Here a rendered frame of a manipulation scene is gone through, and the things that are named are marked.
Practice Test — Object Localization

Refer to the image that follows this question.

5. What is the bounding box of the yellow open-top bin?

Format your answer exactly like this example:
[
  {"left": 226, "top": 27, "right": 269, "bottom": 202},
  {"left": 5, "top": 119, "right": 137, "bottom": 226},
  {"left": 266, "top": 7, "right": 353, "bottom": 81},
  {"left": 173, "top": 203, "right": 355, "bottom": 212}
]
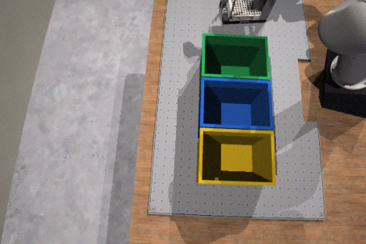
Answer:
[{"left": 196, "top": 127, "right": 276, "bottom": 186}]

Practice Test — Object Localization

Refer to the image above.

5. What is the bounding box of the green bin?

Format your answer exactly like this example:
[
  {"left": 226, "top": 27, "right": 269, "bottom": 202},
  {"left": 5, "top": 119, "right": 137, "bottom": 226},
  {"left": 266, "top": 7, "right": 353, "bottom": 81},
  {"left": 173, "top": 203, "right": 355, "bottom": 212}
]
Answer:
[{"left": 199, "top": 33, "right": 271, "bottom": 97}]

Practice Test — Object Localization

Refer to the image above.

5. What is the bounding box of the blue open bin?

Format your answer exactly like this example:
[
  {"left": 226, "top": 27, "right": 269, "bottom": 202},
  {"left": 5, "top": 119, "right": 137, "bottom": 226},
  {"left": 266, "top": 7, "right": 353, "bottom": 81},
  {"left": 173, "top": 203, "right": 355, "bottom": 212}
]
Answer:
[{"left": 198, "top": 77, "right": 274, "bottom": 138}]

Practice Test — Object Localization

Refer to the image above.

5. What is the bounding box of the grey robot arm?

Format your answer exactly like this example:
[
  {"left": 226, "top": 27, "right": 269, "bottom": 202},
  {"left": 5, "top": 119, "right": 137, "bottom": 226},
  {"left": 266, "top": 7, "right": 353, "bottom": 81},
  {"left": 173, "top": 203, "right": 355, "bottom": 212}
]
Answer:
[{"left": 318, "top": 0, "right": 366, "bottom": 90}]

